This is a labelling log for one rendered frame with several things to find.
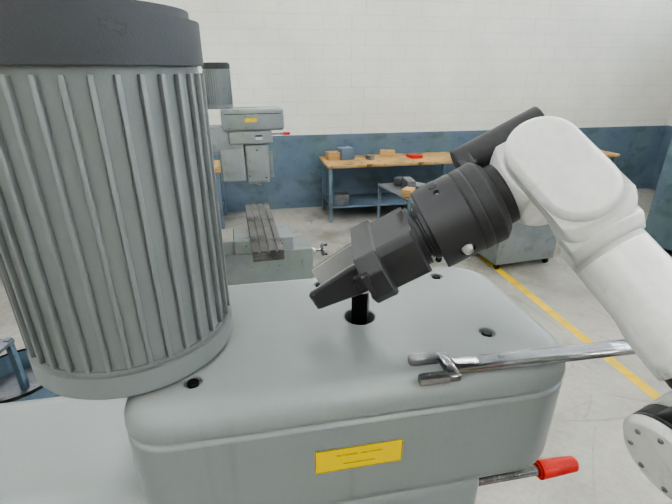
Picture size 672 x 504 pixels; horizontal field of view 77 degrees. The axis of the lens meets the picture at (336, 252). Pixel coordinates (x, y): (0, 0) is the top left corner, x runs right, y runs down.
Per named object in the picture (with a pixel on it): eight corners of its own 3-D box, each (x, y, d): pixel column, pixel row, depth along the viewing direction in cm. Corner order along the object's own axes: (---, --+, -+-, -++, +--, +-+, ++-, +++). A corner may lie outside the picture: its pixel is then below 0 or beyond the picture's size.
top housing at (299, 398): (463, 342, 73) (475, 258, 67) (565, 472, 50) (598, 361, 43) (179, 376, 65) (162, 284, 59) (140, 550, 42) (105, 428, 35)
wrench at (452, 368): (617, 338, 47) (619, 332, 47) (646, 360, 44) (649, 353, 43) (407, 360, 44) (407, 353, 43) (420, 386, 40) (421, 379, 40)
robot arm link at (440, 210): (391, 330, 42) (504, 277, 40) (344, 253, 39) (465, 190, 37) (378, 273, 54) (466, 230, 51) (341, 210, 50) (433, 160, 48)
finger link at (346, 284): (306, 287, 45) (357, 261, 43) (321, 310, 46) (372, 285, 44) (305, 295, 43) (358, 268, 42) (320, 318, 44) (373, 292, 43)
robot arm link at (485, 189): (487, 265, 48) (586, 217, 45) (482, 232, 38) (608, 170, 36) (441, 187, 52) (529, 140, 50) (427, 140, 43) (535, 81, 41)
